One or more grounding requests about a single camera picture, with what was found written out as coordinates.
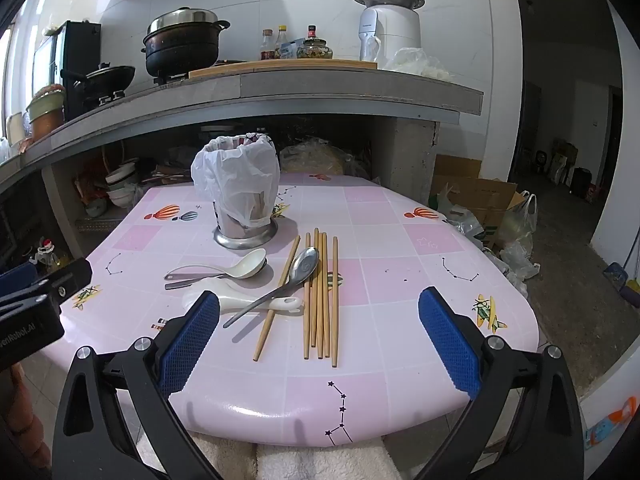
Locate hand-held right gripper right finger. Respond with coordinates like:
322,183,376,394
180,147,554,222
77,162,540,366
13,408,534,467
418,286,587,480

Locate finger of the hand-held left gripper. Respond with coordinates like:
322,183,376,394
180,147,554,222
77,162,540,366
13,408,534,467
0,258,94,311
0,263,40,288

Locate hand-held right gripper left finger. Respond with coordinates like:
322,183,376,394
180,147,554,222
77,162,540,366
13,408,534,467
52,289,221,480

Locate small steel spoon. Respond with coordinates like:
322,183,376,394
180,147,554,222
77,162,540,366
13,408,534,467
164,279,223,291

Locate white ceramic spoon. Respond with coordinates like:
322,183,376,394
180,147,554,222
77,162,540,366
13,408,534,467
164,248,268,281

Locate steel utensil holder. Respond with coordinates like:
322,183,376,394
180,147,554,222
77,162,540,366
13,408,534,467
213,190,279,251

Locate bunch of wooden chopsticks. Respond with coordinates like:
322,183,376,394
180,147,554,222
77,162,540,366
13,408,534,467
252,228,341,367

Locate large steel spoon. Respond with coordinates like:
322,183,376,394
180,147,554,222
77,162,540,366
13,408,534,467
222,246,321,329

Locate white plastic bag liner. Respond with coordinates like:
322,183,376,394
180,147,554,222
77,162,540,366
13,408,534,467
191,133,279,229

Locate person's left hand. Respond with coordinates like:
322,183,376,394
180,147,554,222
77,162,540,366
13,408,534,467
9,364,52,480

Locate stack of ceramic bowls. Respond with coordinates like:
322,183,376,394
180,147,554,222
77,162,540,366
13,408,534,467
104,159,147,209

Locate translucent plastic bag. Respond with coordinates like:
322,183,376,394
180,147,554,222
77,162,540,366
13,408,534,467
499,192,542,282

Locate cardboard box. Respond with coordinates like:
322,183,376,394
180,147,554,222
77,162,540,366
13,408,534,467
431,155,519,242

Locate stacked orange green basins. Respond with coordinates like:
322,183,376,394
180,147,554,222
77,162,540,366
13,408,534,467
25,85,67,142

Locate white cartoon print stool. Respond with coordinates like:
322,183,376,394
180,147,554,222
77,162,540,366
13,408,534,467
575,355,640,480

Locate blue dustpan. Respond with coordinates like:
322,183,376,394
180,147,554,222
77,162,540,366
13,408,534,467
602,261,630,286

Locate broom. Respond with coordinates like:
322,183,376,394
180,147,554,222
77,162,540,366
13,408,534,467
620,230,640,307

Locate black wok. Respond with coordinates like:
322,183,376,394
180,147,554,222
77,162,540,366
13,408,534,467
62,65,136,96

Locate black trash bin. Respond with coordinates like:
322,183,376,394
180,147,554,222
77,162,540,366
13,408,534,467
571,167,592,197

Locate black refrigerator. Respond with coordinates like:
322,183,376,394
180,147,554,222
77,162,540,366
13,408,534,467
52,21,102,121

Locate yellow food plastic bag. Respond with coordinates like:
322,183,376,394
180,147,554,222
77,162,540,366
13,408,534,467
279,137,372,179

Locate black gas stove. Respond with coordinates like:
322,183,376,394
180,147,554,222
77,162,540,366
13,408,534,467
92,72,191,106

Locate black stockpot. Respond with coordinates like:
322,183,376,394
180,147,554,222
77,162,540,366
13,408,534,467
141,21,232,79

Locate concrete kitchen counter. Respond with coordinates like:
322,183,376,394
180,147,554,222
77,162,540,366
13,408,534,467
0,62,485,196

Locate crumpled clear plastic bag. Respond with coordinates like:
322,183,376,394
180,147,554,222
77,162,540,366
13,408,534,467
384,47,455,82

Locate steel pot lid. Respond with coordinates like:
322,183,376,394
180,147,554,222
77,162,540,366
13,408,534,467
147,7,220,35

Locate wooden cutting board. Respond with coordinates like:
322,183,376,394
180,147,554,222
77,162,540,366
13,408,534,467
188,58,379,79

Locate white air fryer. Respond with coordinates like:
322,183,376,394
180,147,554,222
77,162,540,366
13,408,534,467
358,6,421,67

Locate glass pickle jar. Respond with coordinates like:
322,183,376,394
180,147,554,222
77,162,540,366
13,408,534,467
296,39,334,60

